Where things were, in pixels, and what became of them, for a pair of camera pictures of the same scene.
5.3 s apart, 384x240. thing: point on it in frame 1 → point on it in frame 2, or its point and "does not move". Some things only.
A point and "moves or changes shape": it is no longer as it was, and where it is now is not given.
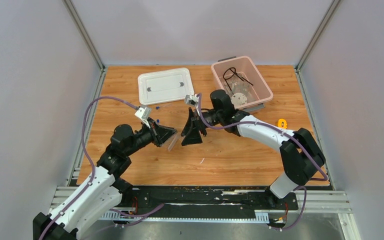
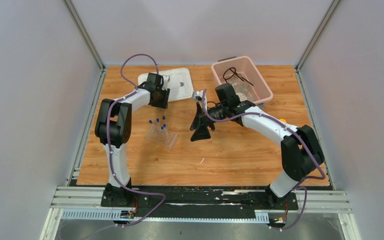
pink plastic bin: [239, 77] does not move
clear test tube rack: [172, 142] moves or changes shape
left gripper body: [145, 136] → [163, 97]
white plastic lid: [165, 86] does not move
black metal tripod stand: [235, 73] does not move
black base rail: [132, 200] does not move
